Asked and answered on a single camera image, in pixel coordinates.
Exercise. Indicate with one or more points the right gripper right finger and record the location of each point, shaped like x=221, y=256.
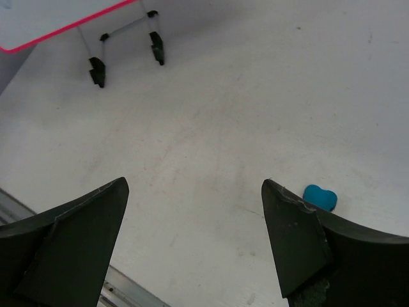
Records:
x=322, y=259

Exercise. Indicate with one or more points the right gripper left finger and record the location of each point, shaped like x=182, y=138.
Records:
x=60, y=257

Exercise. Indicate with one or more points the blue bone-shaped eraser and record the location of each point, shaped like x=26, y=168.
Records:
x=324, y=199

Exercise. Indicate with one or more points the pink framed whiteboard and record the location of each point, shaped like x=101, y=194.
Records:
x=27, y=22

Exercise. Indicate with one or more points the black wire whiteboard stand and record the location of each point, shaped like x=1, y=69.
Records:
x=142, y=34

